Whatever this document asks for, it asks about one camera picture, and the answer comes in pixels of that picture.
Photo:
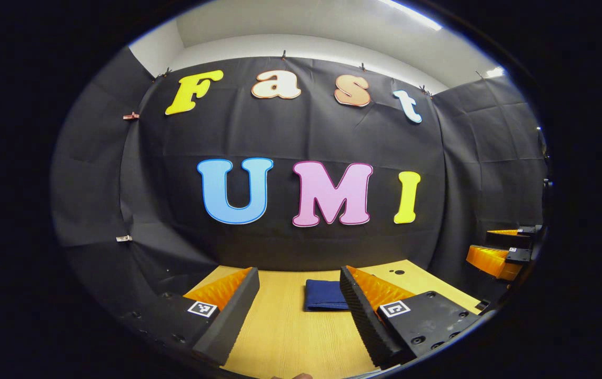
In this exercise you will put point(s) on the ceiling light strip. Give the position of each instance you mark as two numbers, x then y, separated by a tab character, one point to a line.
495	72

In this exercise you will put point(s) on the blue jeans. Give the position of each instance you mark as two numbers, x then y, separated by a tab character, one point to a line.
324	295

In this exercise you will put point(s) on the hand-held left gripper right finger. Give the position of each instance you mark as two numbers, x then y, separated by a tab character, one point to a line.
361	316

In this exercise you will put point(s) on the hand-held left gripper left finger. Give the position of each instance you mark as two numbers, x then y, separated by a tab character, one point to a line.
232	316

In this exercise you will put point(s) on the small red cloth clip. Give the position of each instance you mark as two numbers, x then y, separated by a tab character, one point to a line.
131	116

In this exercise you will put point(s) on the small silver cloth clip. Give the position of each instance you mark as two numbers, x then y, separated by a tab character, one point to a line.
123	238

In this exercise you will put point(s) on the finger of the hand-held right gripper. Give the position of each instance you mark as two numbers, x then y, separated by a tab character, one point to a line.
511	239
490	260

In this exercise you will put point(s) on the black backdrop cloth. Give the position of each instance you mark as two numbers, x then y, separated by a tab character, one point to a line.
290	131

